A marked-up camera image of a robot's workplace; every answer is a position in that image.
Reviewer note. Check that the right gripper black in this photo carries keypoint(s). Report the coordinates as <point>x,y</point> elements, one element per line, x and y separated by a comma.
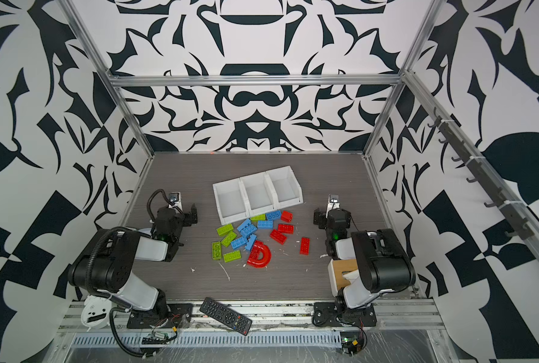
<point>320,216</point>

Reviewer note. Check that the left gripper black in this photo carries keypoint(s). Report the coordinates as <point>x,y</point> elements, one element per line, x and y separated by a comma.
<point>185,217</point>

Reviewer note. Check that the red lego brick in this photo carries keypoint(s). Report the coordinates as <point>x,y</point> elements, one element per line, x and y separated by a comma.
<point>286,216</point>
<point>305,246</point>
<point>278,237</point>
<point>286,228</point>

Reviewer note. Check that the blue lego brick large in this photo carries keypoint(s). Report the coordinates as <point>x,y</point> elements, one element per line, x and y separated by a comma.
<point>247,228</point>

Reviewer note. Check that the blue lego brick slim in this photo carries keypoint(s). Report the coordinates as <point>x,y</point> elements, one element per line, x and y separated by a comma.
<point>250,242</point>

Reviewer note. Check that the red arch lego piece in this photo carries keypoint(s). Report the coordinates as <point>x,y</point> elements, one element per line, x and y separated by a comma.
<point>260,255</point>

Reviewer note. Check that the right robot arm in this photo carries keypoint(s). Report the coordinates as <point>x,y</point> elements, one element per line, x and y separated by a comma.
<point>383,266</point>

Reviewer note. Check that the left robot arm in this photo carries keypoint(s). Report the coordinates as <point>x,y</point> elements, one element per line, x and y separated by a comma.
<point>105,270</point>

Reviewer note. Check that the green lego brick left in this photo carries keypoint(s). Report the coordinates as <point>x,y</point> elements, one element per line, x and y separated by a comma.
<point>216,251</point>

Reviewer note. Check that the green lego brick upper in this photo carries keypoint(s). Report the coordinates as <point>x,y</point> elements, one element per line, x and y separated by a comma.
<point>225,229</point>

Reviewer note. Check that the green lego brick middle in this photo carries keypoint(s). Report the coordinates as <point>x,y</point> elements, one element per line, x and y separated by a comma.
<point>229,238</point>

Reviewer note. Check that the white three-compartment bin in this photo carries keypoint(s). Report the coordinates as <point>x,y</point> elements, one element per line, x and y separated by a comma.
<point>252,195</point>

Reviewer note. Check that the green lego brick bottom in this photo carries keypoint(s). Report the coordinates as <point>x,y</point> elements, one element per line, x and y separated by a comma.
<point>232,256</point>

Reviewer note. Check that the green lego brick by bin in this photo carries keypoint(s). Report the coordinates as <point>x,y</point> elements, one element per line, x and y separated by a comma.
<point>261,217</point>

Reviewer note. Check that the green circuit board left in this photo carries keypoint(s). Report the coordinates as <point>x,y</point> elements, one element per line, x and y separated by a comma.
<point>158,338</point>

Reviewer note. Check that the green circuit board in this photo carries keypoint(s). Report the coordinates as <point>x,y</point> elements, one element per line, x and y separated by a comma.
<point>158,338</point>
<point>353,345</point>

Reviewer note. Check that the green circuit board right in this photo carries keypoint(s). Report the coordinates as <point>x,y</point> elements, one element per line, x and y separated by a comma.
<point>353,345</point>

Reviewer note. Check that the black remote control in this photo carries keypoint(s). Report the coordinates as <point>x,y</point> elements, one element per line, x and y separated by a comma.
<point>226,316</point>

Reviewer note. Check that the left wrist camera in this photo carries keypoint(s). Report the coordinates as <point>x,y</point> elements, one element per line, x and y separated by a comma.
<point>175,201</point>

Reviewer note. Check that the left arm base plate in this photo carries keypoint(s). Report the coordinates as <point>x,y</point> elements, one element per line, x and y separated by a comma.
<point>175,315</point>

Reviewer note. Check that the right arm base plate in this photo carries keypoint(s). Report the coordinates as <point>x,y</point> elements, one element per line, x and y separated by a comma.
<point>327,314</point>

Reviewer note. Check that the white cable duct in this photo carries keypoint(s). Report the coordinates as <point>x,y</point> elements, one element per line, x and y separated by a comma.
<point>196,339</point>

